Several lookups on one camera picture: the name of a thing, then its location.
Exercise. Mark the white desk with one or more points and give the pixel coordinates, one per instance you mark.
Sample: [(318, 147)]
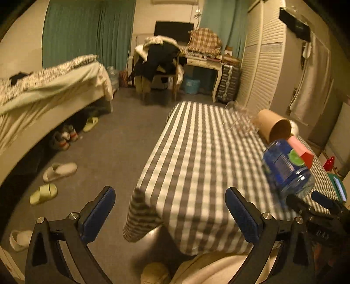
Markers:
[(206, 63)]

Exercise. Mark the white slipper near gripper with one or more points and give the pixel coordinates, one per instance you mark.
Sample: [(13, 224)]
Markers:
[(20, 240)]

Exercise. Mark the plaid blanket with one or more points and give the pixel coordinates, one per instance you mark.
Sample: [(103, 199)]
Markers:
[(205, 41)]

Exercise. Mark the clear glass cup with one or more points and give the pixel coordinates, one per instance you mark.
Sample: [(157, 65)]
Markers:
[(237, 118)]

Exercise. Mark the hanging white towel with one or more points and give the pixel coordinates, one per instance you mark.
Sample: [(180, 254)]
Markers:
[(313, 90)]

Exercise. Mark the pink hexagonal cup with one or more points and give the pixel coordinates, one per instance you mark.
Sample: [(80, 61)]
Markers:
[(303, 152)]

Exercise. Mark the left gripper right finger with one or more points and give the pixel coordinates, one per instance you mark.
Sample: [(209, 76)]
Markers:
[(294, 262)]

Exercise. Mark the bed with beige bedding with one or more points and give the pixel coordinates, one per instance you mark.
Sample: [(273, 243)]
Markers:
[(39, 102)]

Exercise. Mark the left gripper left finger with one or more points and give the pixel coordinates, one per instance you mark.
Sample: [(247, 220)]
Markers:
[(45, 260)]

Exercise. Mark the chair piled with clothes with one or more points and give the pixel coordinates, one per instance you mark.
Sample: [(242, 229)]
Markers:
[(159, 56)]

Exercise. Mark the black striped suitcase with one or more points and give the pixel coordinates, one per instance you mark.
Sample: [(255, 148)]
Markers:
[(229, 83)]

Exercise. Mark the large clear water jug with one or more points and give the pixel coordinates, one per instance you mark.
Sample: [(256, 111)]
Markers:
[(114, 78)]

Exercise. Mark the teal curtain right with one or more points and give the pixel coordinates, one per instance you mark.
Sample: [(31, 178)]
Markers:
[(228, 19)]

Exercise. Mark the green slipper under bed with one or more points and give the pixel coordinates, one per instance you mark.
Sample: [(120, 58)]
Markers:
[(90, 124)]

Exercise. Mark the teal curtain left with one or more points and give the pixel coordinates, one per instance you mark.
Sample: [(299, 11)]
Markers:
[(77, 28)]

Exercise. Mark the brown paper cup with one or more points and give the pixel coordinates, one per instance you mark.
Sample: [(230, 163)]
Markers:
[(272, 126)]

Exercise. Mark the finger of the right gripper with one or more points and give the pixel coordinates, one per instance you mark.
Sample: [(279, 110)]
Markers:
[(299, 206), (334, 207)]

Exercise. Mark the green cased smartphone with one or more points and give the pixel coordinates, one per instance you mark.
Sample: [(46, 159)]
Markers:
[(339, 187)]

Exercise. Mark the blue plastic water bottle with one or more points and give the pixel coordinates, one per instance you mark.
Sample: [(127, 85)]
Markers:
[(286, 170)]

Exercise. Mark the blue laundry basket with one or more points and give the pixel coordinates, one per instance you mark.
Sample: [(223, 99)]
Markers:
[(191, 86)]

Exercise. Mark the grey checkered tablecloth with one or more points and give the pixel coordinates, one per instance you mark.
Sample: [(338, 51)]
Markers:
[(198, 156)]

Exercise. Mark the teal curtain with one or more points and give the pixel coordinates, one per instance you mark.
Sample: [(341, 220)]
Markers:
[(77, 28), (228, 19)]

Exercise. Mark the white louvered closet door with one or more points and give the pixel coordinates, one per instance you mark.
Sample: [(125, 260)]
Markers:
[(263, 55)]

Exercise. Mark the black television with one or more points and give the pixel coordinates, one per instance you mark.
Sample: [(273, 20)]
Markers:
[(179, 31)]

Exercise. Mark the red white sneaker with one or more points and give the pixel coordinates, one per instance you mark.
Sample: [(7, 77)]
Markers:
[(73, 135), (60, 141)]

